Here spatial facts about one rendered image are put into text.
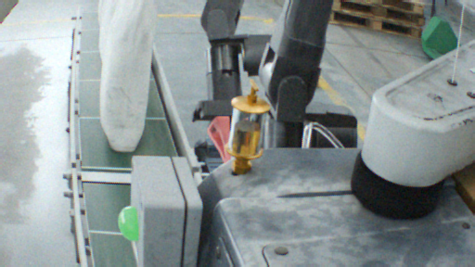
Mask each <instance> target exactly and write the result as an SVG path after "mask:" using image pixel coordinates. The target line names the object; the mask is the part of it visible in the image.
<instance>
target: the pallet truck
mask: <svg viewBox="0 0 475 267"><path fill-rule="evenodd" d="M435 7H436V6H435V0H432V7H431V14H430V15H431V17H430V19H429V24H428V26H427V27H426V30H425V31H424V32H423V35H421V36H422V37H421V43H422V48H423V50H424V51H425V53H427V54H428V55H429V56H430V57H431V58H433V59H434V60H435V59H436V58H440V57H442V56H443V55H446V54H447V53H449V52H451V51H454V50H455V49H457V47H459V46H461V45H460V43H459V46H458V40H457V38H456V35H455V33H454V31H453V29H452V28H451V26H450V24H449V23H448V22H447V21H446V20H445V19H443V18H442V17H438V16H436V15H435V13H436V11H435Z"/></svg>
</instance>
